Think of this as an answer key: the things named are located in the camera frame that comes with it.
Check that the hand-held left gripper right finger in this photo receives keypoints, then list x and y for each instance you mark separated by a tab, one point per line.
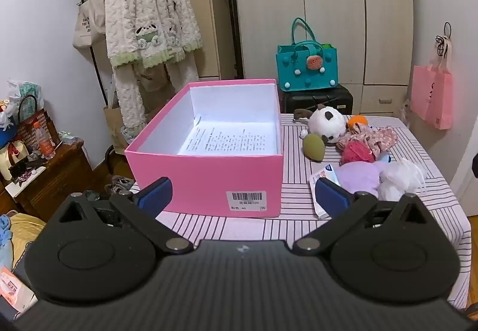
330	198

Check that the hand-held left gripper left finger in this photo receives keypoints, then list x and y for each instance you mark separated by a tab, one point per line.
157	196

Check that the blue white wipes pack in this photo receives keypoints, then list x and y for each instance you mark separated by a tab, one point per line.
325	174

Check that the purple round puff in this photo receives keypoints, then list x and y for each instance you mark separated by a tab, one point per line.
360	176

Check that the pink cardboard box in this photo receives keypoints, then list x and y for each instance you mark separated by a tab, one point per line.
205	181

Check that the red strawberry plush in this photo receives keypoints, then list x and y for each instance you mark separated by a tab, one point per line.
356	152

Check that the green egg sponge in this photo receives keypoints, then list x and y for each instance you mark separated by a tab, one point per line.
313	147

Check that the white brown plush toy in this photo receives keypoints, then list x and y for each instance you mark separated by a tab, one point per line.
328	125

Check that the pink floral scrunchie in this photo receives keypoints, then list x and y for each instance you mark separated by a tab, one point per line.
377	139

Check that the orange egg sponge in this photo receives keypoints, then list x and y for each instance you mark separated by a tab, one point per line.
354	121

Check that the striped tablecloth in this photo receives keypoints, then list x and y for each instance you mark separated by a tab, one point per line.
295	200

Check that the grey sneaker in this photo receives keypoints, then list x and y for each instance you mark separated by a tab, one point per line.
115	191
123	182

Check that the plain brown paper bag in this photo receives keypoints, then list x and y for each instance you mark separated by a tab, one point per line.
114	129

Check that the printed paper sheet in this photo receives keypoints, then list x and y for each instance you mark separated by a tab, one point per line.
231	140

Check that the black suitcase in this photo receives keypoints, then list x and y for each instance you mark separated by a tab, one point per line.
317	98

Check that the wooden nightstand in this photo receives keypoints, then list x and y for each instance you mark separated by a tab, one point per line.
56	181

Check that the orange drink bottle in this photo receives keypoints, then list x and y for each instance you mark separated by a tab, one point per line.
44	142

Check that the teal felt handbag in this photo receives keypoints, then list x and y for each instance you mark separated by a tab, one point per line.
306	66

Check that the yellow blanket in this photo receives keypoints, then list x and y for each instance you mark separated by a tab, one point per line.
26	230

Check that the black clothes rack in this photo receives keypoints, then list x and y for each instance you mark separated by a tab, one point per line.
98	70

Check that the woven basket bag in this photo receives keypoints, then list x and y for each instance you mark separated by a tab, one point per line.
31	125

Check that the pink tote bag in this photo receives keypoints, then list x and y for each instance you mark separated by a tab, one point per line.
431	96

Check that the white green plastic pack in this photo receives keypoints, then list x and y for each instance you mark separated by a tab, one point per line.
26	90

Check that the beige canvas tote bag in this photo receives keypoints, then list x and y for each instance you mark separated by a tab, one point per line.
87	27

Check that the beige tall cabinet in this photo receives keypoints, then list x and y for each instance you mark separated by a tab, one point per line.
209	17

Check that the black tripod stand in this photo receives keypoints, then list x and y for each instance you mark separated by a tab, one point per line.
233	25

